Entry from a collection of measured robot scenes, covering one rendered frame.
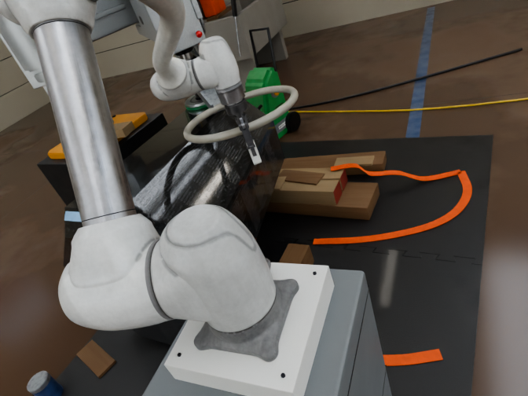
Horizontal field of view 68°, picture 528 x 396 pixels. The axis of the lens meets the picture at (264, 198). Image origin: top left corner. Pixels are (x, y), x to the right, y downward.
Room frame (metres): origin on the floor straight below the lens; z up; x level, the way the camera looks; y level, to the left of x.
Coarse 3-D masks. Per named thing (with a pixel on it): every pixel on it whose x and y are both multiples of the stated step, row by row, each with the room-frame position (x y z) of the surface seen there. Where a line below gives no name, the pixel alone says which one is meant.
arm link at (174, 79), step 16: (144, 0) 0.93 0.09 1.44; (160, 0) 0.94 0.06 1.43; (176, 0) 0.99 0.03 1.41; (160, 16) 1.03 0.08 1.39; (176, 16) 1.02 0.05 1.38; (160, 32) 1.09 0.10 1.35; (176, 32) 1.07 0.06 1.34; (160, 48) 1.13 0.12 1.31; (160, 64) 1.18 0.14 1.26; (176, 64) 1.27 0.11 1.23; (160, 80) 1.27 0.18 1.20; (176, 80) 1.25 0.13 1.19; (192, 80) 1.27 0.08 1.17; (160, 96) 1.30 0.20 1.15; (176, 96) 1.29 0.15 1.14
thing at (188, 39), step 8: (184, 0) 2.07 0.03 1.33; (144, 8) 2.06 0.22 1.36; (192, 8) 2.08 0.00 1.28; (144, 16) 2.19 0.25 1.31; (152, 16) 2.03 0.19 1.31; (192, 16) 2.07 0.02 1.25; (152, 24) 2.03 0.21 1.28; (192, 24) 2.07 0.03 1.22; (200, 24) 2.08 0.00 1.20; (152, 32) 2.13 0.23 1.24; (184, 32) 2.06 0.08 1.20; (192, 32) 2.07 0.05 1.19; (184, 40) 2.05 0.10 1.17; (192, 40) 2.06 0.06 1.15; (200, 40) 2.07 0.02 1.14; (176, 48) 2.04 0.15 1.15; (184, 48) 2.05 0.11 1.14; (192, 48) 2.13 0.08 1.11
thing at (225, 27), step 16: (240, 0) 5.73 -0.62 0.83; (256, 0) 4.94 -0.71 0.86; (272, 0) 5.22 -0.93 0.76; (224, 16) 5.30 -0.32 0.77; (240, 16) 4.43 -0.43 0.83; (256, 16) 4.74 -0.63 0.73; (272, 16) 5.11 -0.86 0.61; (208, 32) 4.62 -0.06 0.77; (224, 32) 4.52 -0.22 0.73; (240, 32) 4.42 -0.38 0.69; (256, 32) 4.64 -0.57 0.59; (272, 32) 5.00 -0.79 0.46; (240, 48) 4.45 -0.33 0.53; (256, 48) 4.55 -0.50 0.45; (240, 64) 4.63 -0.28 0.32; (240, 80) 4.67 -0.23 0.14
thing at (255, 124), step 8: (264, 88) 1.69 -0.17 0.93; (272, 88) 1.66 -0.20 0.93; (280, 88) 1.61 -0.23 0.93; (288, 88) 1.54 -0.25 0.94; (248, 96) 1.72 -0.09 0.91; (256, 96) 1.72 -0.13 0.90; (296, 96) 1.42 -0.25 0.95; (216, 104) 1.73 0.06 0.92; (288, 104) 1.35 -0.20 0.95; (208, 112) 1.69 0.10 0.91; (272, 112) 1.31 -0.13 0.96; (280, 112) 1.32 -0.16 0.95; (192, 120) 1.62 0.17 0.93; (200, 120) 1.65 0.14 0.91; (256, 120) 1.29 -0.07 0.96; (264, 120) 1.29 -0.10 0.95; (272, 120) 1.30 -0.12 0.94; (192, 128) 1.58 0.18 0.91; (256, 128) 1.28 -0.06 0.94; (184, 136) 1.47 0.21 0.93; (192, 136) 1.40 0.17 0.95; (200, 136) 1.36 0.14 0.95; (208, 136) 1.33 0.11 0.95; (216, 136) 1.31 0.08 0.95; (224, 136) 1.29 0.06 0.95; (232, 136) 1.28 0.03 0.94
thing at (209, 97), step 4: (192, 52) 2.22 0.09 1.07; (196, 56) 2.17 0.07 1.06; (212, 88) 1.92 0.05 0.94; (200, 92) 1.83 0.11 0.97; (204, 92) 1.90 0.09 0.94; (208, 92) 1.90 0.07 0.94; (212, 92) 1.89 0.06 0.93; (200, 96) 1.85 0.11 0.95; (204, 96) 1.79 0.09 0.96; (208, 96) 1.86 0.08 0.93; (212, 96) 1.85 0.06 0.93; (216, 96) 1.84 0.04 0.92; (204, 100) 1.80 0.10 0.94; (208, 100) 1.75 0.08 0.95; (212, 100) 1.82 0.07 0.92; (216, 100) 1.81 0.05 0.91; (208, 104) 1.75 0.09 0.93; (212, 104) 1.71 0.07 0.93; (224, 108) 1.74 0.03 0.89; (216, 112) 1.73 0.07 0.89
